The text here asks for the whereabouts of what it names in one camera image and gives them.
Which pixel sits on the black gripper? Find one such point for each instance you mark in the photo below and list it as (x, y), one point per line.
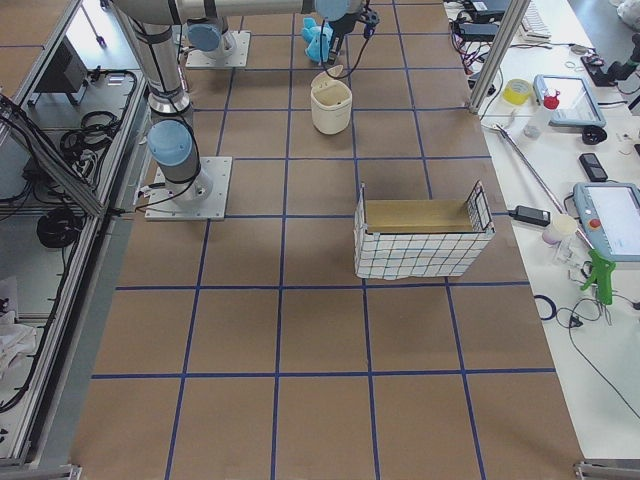
(342, 27)

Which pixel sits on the white trash can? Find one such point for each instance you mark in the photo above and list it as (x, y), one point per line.
(331, 102)

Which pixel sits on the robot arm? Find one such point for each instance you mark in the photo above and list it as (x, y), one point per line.
(211, 36)
(149, 29)

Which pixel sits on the blue teddy bear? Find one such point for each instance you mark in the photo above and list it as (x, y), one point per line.
(317, 37)

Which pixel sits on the long metal rod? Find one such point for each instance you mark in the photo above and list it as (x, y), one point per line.
(553, 198)

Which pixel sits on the yellow tape roll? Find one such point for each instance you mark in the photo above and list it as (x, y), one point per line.
(517, 91)

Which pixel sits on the red-capped plastic bottle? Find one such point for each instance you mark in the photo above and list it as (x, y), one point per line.
(540, 121)

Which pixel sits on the teach pendant far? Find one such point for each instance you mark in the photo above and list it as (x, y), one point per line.
(578, 106)

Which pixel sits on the teach pendant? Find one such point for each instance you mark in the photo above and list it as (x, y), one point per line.
(609, 215)
(578, 106)

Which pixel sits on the black power adapter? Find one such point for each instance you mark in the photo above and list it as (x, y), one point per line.
(530, 215)

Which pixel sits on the black remote control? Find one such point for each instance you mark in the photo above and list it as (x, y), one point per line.
(593, 168)

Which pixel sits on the white paper cup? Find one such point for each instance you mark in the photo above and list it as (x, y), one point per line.
(561, 227)

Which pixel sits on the teach pendant near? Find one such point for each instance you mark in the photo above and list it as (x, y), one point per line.
(609, 215)

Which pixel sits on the green plastic gun tool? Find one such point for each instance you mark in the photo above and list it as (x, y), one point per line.
(600, 276)

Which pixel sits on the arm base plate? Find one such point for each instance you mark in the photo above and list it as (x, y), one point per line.
(238, 59)
(205, 198)

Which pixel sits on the aluminium frame post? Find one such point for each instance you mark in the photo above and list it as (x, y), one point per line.
(508, 27)

